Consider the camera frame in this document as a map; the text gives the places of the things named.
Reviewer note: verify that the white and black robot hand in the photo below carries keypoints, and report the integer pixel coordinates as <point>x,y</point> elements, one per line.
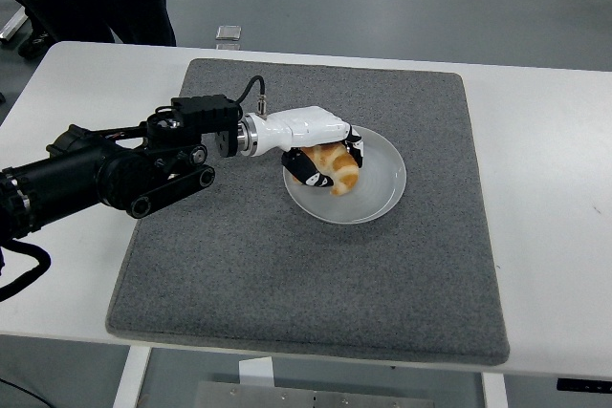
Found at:
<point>306,126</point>

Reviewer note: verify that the golden croissant bread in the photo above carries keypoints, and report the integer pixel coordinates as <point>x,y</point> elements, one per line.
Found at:
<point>342,169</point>

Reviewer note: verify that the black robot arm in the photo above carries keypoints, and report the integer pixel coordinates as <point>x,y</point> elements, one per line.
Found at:
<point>95,169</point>

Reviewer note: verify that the pale grey round plate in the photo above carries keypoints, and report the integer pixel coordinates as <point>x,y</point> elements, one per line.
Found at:
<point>373,193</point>

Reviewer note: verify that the grey metal plate with screws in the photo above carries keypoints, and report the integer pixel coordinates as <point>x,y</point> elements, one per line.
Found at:
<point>311,396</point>

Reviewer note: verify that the silver floor socket box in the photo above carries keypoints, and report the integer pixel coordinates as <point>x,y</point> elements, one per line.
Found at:
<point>228,32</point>

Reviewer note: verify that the grey felt mat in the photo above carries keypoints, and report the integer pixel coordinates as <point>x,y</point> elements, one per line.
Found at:
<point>306,284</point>

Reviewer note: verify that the white table leg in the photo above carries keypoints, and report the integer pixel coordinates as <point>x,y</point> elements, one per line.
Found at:
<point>131,377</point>
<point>495,391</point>

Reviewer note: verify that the black table control panel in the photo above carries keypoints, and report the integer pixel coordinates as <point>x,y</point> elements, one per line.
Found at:
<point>585,384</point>

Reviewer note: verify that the silver aluminium rail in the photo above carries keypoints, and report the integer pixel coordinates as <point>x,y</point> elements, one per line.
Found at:
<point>13,25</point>

